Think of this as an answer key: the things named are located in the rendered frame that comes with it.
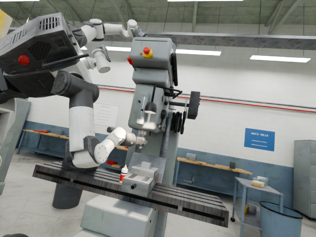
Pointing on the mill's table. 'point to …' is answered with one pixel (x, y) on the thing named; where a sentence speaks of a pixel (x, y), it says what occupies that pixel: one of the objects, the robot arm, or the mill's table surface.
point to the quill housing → (158, 98)
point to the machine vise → (140, 180)
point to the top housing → (165, 48)
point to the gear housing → (152, 77)
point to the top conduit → (174, 68)
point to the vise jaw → (143, 171)
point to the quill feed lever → (162, 118)
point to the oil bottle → (123, 173)
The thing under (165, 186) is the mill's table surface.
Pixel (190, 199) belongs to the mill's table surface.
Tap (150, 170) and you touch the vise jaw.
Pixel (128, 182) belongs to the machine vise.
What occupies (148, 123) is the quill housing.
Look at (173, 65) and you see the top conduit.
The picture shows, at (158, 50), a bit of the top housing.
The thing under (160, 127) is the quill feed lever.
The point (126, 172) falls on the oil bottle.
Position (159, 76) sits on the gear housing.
